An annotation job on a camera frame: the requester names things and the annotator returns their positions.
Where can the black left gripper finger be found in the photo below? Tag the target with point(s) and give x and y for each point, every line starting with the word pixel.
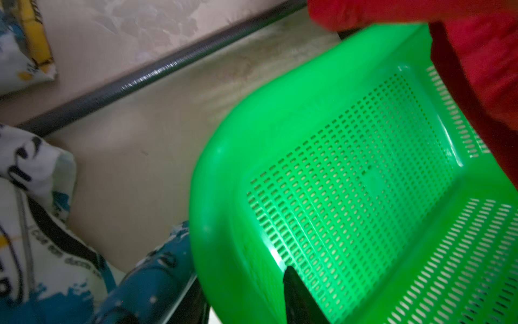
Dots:
pixel 300 305

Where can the red shorts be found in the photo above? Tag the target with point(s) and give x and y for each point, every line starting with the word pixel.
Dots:
pixel 474 49

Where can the white blue patterned shorts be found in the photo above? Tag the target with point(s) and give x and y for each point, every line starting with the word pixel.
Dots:
pixel 49 275

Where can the green plastic basket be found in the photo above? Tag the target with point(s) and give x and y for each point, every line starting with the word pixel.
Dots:
pixel 358 170

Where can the black clothes rack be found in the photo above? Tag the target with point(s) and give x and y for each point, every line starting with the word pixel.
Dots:
pixel 74 110

